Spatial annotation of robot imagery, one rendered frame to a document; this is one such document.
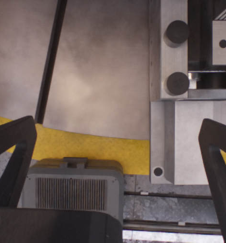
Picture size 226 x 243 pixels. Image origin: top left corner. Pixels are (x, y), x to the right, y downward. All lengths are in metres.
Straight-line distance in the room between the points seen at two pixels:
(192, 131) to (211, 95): 0.25
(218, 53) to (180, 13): 0.17
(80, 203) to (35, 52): 0.76
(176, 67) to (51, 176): 0.79
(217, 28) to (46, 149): 1.11
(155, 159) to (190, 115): 0.25
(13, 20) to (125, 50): 0.53
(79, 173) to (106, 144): 0.30
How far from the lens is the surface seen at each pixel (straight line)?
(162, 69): 0.66
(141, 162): 1.36
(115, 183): 1.12
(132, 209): 1.46
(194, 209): 1.53
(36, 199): 1.22
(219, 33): 0.65
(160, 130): 0.98
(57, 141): 1.38
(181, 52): 0.69
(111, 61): 1.03
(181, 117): 0.89
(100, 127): 1.01
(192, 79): 0.77
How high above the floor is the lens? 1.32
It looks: 87 degrees down
